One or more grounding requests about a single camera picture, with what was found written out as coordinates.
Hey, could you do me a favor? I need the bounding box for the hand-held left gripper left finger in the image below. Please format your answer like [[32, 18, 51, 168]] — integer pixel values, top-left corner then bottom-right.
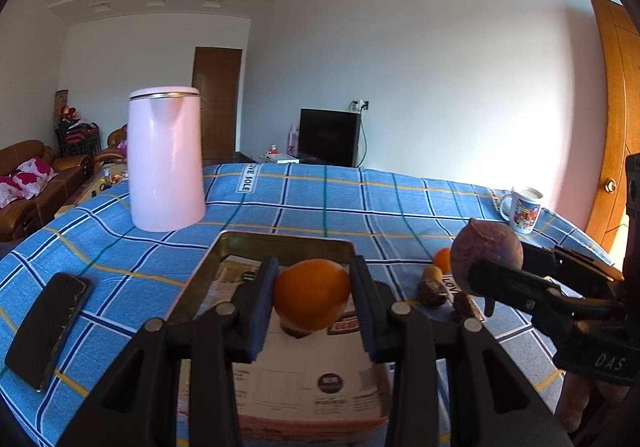
[[59, 255, 280, 447]]

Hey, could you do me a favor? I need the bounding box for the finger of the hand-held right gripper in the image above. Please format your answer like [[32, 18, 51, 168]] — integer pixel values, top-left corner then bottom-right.
[[521, 244, 624, 299], [468, 259, 577, 328]]

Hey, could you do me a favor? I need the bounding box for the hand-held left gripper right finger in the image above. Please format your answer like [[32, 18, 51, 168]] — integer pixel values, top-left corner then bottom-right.
[[349, 254, 577, 447]]

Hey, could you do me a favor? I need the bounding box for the large orange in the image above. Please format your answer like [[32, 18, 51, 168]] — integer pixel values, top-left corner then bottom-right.
[[273, 259, 352, 332]]

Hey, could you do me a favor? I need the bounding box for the purple round fruit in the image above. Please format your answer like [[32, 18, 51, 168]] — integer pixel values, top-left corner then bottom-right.
[[450, 218, 524, 289]]

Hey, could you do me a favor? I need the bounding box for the metal tray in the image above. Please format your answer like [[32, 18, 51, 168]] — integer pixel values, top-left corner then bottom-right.
[[166, 230, 392, 429]]

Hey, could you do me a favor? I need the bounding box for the person's right hand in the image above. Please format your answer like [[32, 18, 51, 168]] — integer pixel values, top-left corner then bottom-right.
[[554, 369, 635, 443]]

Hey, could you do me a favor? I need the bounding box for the white printed mug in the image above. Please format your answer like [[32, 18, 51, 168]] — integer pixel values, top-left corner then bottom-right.
[[499, 186, 545, 234]]

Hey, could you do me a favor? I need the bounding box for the brown oval fruit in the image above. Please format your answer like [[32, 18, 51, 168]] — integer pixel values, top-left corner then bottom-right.
[[418, 265, 450, 308]]

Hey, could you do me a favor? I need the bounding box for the blue plaid tablecloth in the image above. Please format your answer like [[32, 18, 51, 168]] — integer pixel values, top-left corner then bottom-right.
[[0, 162, 626, 447]]

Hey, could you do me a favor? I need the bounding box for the light wooden door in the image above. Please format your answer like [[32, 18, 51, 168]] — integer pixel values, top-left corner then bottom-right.
[[584, 0, 640, 254]]

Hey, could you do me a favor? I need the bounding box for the black television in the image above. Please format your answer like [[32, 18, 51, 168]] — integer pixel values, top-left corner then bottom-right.
[[298, 108, 361, 168]]

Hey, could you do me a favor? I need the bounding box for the pink electric kettle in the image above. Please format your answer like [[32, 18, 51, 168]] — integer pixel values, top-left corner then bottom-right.
[[127, 86, 207, 233]]

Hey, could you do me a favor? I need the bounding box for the wooden coffee table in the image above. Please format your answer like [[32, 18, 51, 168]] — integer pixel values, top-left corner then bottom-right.
[[54, 166, 132, 219]]

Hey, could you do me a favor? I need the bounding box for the black smartphone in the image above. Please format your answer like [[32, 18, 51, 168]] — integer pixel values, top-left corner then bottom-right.
[[4, 272, 95, 394]]

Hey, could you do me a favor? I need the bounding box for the dark brown interior door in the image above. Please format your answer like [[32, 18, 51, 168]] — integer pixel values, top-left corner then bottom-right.
[[192, 46, 243, 161]]

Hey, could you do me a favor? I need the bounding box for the brown leather armchair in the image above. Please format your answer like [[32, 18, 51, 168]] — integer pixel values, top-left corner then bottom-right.
[[92, 124, 129, 174]]

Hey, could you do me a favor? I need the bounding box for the brown leather sofa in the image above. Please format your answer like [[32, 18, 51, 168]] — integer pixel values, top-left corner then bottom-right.
[[0, 140, 94, 242]]

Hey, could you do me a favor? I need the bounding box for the dark cluttered shelf rack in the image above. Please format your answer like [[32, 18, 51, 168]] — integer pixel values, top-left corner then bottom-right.
[[53, 90, 102, 158]]

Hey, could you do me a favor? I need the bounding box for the pink floral pillow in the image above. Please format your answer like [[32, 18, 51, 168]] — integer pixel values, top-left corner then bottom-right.
[[0, 156, 59, 208]]

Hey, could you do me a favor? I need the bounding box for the green power cable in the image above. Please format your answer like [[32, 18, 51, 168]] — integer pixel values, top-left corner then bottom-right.
[[357, 109, 369, 164]]

